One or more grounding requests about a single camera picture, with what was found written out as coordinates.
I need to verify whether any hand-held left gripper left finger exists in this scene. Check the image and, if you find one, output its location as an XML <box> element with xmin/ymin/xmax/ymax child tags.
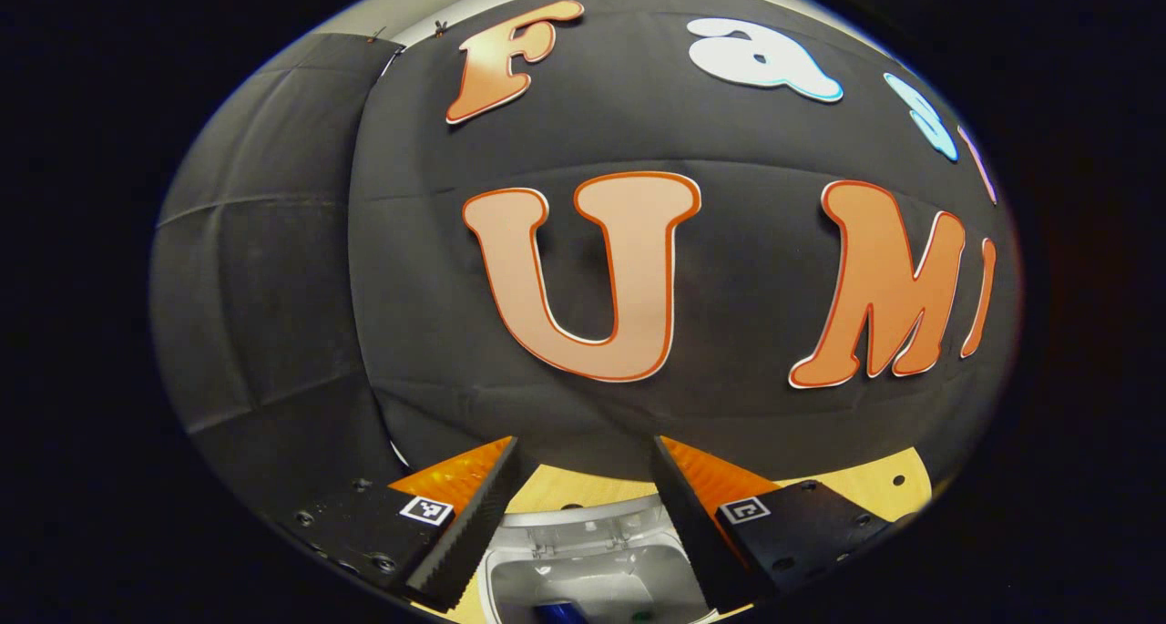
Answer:
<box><xmin>273</xmin><ymin>435</ymin><xmax>522</xmax><ymax>611</ymax></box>

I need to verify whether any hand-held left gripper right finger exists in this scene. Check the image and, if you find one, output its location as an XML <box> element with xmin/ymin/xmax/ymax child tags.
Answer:
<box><xmin>651</xmin><ymin>435</ymin><xmax>898</xmax><ymax>611</ymax></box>

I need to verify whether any wooden desktop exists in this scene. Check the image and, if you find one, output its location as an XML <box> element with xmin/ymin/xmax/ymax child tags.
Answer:
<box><xmin>392</xmin><ymin>446</ymin><xmax>935</xmax><ymax>624</ymax></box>

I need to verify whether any black backdrop cloth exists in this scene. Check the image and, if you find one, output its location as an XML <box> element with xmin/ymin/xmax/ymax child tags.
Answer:
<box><xmin>150</xmin><ymin>0</ymin><xmax>1021</xmax><ymax>516</ymax></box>

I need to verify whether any white desktop garbage bin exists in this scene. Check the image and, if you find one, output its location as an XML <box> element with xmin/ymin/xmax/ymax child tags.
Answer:
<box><xmin>478</xmin><ymin>495</ymin><xmax>721</xmax><ymax>624</ymax></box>

